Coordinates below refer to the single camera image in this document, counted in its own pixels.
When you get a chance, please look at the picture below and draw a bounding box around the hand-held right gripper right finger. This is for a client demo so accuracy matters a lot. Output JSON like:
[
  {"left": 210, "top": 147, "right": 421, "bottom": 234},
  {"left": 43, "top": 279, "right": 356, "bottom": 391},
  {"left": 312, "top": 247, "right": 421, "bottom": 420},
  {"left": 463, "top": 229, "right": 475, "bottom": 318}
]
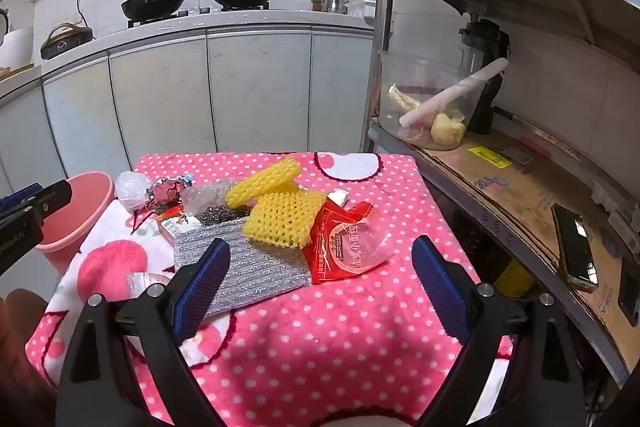
[{"left": 411, "top": 234, "right": 588, "bottom": 427}]

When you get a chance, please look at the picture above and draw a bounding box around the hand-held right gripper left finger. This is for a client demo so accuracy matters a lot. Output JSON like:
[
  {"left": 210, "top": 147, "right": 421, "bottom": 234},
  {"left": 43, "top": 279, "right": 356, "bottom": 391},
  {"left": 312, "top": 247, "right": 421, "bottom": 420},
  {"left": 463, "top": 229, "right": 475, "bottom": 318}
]
[{"left": 55, "top": 237, "right": 232, "bottom": 427}]

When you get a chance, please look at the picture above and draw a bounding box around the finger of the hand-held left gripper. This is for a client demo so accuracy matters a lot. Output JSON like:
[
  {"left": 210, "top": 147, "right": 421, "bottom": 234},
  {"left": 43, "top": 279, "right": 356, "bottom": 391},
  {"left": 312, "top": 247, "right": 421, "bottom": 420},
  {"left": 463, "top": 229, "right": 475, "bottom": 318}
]
[
  {"left": 0, "top": 183, "right": 44, "bottom": 215},
  {"left": 32, "top": 179, "right": 74, "bottom": 221}
]

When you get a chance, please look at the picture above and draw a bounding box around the pink plastic bin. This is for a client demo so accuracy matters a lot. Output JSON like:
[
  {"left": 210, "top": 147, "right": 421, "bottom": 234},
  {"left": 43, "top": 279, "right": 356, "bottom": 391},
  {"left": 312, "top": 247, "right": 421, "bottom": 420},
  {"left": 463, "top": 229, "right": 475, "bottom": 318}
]
[{"left": 35, "top": 172, "right": 117, "bottom": 278}]

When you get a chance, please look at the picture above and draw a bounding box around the silver scouring pad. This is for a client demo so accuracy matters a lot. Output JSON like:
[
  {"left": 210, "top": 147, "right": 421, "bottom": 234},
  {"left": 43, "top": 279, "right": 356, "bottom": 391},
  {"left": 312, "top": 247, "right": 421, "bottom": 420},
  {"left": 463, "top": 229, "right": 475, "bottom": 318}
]
[{"left": 173, "top": 219, "right": 313, "bottom": 320}]

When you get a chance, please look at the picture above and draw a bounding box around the small red box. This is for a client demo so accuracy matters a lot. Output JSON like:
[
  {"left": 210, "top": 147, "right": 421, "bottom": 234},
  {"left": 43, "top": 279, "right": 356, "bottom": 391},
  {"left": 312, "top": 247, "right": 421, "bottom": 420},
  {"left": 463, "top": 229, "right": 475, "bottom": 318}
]
[{"left": 156, "top": 207, "right": 201, "bottom": 243}]

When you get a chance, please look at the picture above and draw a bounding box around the steel wool scrubber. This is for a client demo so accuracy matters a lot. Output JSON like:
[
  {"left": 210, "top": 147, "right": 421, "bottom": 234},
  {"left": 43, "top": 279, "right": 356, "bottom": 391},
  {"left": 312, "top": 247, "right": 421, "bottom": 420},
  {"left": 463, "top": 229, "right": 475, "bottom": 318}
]
[{"left": 199, "top": 204, "right": 251, "bottom": 228}]

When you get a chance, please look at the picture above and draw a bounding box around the white plastic bag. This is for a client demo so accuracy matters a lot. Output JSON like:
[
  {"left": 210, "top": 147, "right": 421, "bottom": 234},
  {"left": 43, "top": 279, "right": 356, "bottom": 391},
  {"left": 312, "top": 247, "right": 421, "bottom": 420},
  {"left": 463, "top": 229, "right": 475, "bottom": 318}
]
[{"left": 115, "top": 171, "right": 153, "bottom": 212}]

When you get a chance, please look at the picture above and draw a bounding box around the clear bubble wrap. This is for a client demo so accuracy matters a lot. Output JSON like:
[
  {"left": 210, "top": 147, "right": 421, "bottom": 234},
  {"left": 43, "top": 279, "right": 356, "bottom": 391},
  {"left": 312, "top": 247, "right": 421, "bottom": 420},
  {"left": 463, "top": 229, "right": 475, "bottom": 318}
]
[{"left": 181, "top": 179, "right": 237, "bottom": 220}]

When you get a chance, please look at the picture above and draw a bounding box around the foil wrapper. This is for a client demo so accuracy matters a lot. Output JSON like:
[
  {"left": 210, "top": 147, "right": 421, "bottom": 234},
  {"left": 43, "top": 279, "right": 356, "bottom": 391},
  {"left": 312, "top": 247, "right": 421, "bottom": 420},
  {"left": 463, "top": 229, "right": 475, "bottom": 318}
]
[{"left": 146, "top": 173, "right": 196, "bottom": 215}]

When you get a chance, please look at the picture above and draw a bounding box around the yellow foam net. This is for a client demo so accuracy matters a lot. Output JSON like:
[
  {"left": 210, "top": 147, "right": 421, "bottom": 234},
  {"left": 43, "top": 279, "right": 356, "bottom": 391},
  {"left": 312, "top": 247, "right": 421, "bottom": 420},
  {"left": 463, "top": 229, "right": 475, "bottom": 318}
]
[
  {"left": 242, "top": 187, "right": 326, "bottom": 250},
  {"left": 225, "top": 156, "right": 302, "bottom": 208}
]

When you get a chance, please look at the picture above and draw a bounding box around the red snack wrapper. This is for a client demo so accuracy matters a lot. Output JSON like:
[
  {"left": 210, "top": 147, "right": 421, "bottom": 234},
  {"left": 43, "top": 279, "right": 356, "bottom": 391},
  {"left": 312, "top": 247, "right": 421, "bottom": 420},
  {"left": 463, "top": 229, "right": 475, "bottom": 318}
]
[{"left": 309, "top": 201, "right": 396, "bottom": 285}]

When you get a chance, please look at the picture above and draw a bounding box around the yellow container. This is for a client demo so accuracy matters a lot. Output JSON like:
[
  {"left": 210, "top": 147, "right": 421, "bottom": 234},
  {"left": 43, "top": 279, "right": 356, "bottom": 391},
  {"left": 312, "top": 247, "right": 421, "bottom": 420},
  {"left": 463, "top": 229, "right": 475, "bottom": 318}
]
[{"left": 492, "top": 259, "right": 536, "bottom": 298}]

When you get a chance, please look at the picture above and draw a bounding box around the brown wooden stool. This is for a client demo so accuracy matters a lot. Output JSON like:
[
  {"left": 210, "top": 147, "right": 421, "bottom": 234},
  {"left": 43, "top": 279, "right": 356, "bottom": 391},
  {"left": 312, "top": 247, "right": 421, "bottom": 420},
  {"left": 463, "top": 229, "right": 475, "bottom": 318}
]
[{"left": 0, "top": 289, "right": 56, "bottom": 427}]

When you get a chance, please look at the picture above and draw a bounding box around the pink polka dot blanket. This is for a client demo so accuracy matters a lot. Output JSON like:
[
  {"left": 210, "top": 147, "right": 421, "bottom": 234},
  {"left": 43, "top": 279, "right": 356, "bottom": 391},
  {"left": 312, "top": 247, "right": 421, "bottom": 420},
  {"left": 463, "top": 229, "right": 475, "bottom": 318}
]
[{"left": 25, "top": 151, "right": 516, "bottom": 427}]

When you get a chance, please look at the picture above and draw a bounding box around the cardboard sheet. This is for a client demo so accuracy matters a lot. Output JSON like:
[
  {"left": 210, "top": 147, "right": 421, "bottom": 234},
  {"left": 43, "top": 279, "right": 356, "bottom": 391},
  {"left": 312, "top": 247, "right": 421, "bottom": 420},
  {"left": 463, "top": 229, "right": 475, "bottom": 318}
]
[{"left": 425, "top": 117, "right": 640, "bottom": 358}]

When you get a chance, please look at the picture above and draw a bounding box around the smartphone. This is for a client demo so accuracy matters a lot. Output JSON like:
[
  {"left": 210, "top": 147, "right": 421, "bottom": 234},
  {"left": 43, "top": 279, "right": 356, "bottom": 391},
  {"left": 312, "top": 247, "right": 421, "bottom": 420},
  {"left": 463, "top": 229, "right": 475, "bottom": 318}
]
[{"left": 551, "top": 203, "right": 600, "bottom": 293}]

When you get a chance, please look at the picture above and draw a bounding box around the black electric cooker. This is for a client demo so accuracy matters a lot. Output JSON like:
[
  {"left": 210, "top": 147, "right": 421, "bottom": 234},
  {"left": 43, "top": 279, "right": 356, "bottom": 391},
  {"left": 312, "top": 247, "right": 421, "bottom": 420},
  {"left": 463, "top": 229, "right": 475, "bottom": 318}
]
[{"left": 40, "top": 23, "right": 94, "bottom": 60}]

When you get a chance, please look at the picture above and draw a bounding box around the yellow food piece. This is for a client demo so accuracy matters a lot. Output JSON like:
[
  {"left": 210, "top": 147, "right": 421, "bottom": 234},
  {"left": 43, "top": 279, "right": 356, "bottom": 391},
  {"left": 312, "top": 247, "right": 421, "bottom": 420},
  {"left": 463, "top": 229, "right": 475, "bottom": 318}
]
[{"left": 431, "top": 113, "right": 468, "bottom": 145}]

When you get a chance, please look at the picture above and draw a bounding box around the white rolling pin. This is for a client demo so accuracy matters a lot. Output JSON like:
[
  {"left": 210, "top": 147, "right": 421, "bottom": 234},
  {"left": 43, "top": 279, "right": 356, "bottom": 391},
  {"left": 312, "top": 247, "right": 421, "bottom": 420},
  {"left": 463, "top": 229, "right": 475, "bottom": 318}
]
[{"left": 398, "top": 58, "right": 510, "bottom": 128}]

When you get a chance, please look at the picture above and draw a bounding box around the pale vegetable piece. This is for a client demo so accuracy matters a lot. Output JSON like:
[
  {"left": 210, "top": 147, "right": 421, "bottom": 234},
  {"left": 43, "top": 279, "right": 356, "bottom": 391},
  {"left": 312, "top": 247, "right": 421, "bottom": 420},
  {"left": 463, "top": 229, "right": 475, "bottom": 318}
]
[{"left": 389, "top": 84, "right": 421, "bottom": 110}]

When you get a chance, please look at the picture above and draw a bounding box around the white kitchen cabinet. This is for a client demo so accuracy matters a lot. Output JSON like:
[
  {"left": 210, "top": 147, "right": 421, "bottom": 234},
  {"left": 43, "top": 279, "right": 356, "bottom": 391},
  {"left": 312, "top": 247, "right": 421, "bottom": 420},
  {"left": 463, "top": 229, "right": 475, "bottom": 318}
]
[{"left": 0, "top": 9, "right": 376, "bottom": 202}]

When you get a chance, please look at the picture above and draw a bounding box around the clear plastic container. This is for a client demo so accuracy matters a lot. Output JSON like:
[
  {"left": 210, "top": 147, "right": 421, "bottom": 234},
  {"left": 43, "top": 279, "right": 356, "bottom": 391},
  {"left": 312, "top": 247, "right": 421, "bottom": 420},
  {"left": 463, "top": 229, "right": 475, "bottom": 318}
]
[{"left": 377, "top": 49, "right": 493, "bottom": 151}]

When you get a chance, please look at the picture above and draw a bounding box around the gas stove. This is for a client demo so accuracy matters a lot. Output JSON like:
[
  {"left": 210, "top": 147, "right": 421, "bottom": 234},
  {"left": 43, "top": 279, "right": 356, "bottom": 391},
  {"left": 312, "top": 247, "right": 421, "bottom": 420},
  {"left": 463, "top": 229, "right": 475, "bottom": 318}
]
[{"left": 127, "top": 4, "right": 271, "bottom": 29}]

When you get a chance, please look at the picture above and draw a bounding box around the metal shelf rack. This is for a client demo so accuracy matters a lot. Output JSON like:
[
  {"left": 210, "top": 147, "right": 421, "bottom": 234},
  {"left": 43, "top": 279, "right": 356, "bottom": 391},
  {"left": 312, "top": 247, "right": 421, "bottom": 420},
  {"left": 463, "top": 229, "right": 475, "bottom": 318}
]
[{"left": 362, "top": 0, "right": 640, "bottom": 388}]

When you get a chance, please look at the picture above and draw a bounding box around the white plastic container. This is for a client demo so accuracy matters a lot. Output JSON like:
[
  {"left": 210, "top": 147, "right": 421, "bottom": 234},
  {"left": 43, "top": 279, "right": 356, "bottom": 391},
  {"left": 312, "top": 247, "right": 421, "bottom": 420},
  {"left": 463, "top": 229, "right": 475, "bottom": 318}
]
[{"left": 346, "top": 0, "right": 377, "bottom": 18}]

